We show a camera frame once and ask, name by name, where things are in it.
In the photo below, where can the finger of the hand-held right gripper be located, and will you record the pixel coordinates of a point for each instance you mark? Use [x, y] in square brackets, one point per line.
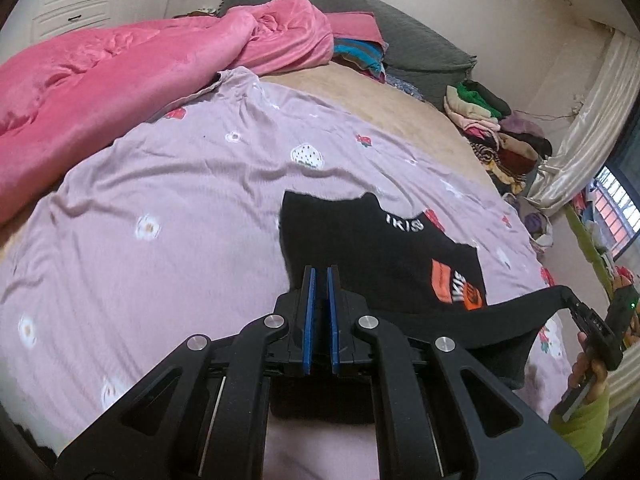
[585, 317]

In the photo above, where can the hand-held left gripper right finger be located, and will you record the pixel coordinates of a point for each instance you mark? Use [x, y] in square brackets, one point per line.
[334, 320]

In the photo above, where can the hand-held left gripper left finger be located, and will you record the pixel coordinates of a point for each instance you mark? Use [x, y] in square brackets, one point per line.
[310, 320]

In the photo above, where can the black printed t-shirt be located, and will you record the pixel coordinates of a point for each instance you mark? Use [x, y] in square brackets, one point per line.
[380, 260]

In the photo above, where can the pile of folded clothes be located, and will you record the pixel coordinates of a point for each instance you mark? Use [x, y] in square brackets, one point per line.
[500, 135]

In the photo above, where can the person's right hand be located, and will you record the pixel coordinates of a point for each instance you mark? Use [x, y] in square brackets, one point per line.
[592, 380]

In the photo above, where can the green window ledge cover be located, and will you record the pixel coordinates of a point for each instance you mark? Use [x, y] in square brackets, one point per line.
[587, 240]

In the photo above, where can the purple cloth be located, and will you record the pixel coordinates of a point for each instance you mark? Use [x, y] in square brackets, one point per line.
[537, 225]

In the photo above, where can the window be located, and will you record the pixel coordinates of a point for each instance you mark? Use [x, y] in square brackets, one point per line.
[617, 205]

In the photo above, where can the lilac printed blanket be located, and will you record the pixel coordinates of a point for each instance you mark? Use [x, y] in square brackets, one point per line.
[175, 220]

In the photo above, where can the cream curtain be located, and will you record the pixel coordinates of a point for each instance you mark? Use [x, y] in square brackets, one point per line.
[590, 130]

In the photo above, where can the beige bed sheet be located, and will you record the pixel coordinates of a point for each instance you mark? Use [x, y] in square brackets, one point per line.
[375, 105]

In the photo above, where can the blue floral cloth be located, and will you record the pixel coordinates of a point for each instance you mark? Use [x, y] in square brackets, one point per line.
[405, 87]

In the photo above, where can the striped colourful cloth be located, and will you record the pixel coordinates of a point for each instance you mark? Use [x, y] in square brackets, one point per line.
[362, 57]

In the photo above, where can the grey headboard cover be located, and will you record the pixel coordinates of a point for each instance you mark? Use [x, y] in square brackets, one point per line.
[415, 40]

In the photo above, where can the pink pillow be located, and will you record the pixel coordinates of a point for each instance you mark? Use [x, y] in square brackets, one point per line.
[355, 27]

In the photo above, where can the pink fleece blanket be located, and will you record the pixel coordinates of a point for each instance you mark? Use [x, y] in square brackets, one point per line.
[100, 90]

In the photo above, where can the white wardrobe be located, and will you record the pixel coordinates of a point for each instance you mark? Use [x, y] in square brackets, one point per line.
[75, 10]

